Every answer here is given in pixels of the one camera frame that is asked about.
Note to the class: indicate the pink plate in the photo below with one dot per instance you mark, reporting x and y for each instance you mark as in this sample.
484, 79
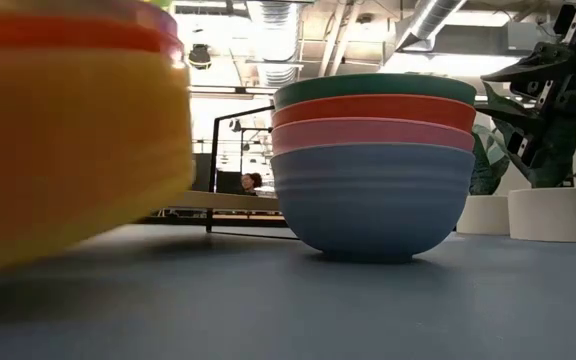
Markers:
368, 132

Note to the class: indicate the silver spiral air duct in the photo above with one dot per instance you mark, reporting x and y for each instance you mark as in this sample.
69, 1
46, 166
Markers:
433, 20

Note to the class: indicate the wooden shelf with black frame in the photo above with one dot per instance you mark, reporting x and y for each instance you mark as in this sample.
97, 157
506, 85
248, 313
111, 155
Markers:
238, 200

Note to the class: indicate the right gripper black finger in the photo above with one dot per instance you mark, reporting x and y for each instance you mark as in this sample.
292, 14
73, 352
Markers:
543, 62
513, 115

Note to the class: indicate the silver flexible air duct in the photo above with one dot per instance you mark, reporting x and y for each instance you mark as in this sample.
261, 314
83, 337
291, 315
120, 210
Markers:
278, 40

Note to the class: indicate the person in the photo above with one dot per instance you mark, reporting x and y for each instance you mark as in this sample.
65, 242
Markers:
251, 182

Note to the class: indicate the yellow translucent plastic bowl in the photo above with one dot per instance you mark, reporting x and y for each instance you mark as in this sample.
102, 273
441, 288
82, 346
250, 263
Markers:
68, 150

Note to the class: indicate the orange translucent plastic bowl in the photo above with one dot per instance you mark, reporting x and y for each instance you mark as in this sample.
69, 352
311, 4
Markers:
68, 32

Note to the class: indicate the orange-red matte bowl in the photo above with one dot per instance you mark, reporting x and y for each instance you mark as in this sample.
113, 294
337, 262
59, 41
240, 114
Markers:
373, 111

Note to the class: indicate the black ceiling lamp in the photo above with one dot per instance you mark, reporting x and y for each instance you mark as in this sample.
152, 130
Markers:
199, 56

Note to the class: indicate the blue matte bowl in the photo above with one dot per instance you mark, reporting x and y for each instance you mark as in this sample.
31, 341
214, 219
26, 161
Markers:
368, 200

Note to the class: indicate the snake plant in white pot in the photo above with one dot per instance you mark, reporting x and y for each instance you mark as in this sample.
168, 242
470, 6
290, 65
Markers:
548, 215
483, 215

